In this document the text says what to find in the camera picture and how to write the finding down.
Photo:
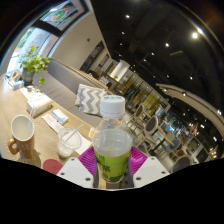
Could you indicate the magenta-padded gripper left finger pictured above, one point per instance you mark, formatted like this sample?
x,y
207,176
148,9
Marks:
x,y
75,171

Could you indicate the colourful window poster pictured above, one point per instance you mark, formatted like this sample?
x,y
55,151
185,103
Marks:
x,y
65,15

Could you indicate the clear green-label drink bottle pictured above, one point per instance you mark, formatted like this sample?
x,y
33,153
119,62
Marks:
x,y
112,146

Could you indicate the small white blue box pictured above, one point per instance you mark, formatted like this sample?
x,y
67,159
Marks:
x,y
60,116

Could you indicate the grey curved sofa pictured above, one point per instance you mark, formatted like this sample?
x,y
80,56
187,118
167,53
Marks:
x,y
60,83

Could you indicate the green potted plant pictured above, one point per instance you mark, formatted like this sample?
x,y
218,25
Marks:
x,y
33,63

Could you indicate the white tissue box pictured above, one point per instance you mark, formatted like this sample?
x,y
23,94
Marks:
x,y
38,104

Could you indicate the grey white chevron cushion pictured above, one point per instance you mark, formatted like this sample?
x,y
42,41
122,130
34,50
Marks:
x,y
90,100

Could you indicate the small light blue box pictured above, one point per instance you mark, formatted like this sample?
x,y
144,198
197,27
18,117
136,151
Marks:
x,y
17,84

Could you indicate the flat round red coaster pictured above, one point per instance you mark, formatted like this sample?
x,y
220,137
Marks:
x,y
51,166

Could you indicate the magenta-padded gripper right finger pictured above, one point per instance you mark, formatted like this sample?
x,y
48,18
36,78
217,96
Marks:
x,y
151,171

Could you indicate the brown ceramic mug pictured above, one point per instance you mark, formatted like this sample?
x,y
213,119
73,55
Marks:
x,y
23,136

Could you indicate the clear plastic cup with straw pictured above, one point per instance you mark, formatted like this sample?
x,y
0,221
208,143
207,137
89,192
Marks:
x,y
68,143

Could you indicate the group of ceiling lights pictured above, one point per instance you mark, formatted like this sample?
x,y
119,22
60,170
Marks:
x,y
195,35

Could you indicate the white printed leaflet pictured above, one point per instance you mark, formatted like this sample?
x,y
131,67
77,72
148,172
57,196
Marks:
x,y
51,122

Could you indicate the white round column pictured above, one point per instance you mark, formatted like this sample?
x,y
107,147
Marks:
x,y
119,70

